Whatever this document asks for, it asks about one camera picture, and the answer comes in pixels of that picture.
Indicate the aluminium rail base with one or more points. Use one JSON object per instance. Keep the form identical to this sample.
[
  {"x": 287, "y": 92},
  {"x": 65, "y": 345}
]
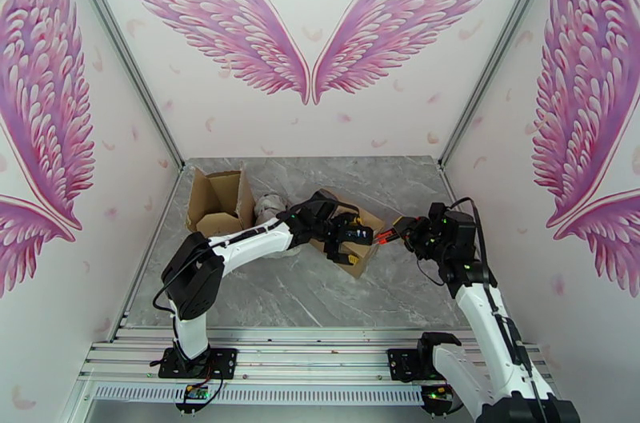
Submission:
[{"x": 310, "y": 361}]

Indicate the aluminium frame post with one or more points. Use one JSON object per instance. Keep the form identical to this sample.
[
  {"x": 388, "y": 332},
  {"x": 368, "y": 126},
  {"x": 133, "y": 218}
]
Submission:
[
  {"x": 125, "y": 62},
  {"x": 500, "y": 62}
]

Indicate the small taped cardboard box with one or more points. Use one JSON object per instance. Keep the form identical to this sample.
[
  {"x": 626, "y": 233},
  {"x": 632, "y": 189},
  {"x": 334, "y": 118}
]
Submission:
[{"x": 367, "y": 257}]

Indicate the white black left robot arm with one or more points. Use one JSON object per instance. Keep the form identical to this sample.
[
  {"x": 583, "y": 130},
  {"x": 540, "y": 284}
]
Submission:
[{"x": 250, "y": 241}]

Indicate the orange black utility knife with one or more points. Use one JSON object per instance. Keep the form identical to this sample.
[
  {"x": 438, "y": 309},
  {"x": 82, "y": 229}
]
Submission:
[{"x": 385, "y": 238}]

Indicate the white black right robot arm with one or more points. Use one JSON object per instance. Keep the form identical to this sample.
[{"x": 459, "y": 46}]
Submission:
[{"x": 480, "y": 316}]

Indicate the small green circuit board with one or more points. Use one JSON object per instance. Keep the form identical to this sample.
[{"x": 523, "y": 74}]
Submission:
[
  {"x": 197, "y": 392},
  {"x": 437, "y": 392}
]

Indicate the large taped cardboard box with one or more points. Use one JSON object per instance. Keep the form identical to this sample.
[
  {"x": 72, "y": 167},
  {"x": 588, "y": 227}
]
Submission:
[{"x": 215, "y": 191}]

